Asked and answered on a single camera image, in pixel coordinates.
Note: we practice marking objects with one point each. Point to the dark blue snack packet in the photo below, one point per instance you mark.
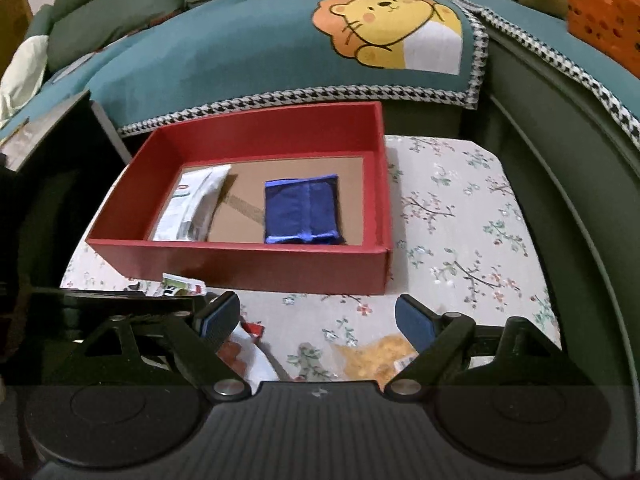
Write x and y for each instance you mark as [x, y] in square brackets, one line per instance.
[302, 211]

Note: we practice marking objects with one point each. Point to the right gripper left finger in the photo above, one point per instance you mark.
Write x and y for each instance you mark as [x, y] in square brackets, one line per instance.
[195, 346]

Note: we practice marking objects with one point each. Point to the orange plastic basket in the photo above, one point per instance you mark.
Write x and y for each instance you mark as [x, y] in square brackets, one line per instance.
[610, 26]

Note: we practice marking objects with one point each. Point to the white cloth on sofa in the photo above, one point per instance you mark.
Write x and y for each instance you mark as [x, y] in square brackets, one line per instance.
[24, 76]

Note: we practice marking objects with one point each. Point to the white grey snack pouch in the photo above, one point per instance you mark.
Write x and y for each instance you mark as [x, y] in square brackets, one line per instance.
[189, 210]

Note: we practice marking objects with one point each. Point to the floral tablecloth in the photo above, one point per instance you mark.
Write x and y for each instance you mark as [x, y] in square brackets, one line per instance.
[460, 244]

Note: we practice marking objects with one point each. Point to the red yellow snack packet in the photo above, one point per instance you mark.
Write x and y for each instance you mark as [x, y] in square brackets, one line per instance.
[241, 353]

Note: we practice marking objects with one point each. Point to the red cardboard box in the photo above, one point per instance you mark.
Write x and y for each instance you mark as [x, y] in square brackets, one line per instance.
[345, 140]

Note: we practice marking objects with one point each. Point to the green sofa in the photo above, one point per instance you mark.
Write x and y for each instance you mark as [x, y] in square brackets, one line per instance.
[563, 121]

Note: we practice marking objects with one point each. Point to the black side table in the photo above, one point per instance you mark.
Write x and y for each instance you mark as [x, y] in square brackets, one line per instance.
[55, 172]

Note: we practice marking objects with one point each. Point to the clear bag yellow crackers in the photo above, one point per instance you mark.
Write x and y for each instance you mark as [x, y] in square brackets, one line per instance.
[381, 360]

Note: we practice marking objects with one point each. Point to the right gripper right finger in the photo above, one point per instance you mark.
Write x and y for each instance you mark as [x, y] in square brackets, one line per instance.
[440, 340]

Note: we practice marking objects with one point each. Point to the teal lion sofa cover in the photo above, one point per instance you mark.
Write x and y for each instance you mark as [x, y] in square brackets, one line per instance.
[232, 55]

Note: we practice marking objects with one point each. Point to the white Kapron wafer packet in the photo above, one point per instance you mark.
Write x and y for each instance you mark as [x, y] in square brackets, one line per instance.
[171, 285]

